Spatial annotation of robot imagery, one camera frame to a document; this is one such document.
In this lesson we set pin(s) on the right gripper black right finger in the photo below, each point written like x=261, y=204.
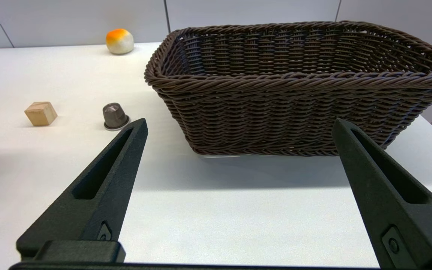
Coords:
x=373, y=195

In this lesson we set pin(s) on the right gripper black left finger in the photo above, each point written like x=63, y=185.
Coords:
x=122, y=180

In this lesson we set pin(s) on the small wooden cube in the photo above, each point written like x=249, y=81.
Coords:
x=40, y=113

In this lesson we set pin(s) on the dark brown wicker basket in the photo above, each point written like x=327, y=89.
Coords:
x=283, y=116

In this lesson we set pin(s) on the orange and white toy bun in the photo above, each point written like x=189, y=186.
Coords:
x=120, y=42

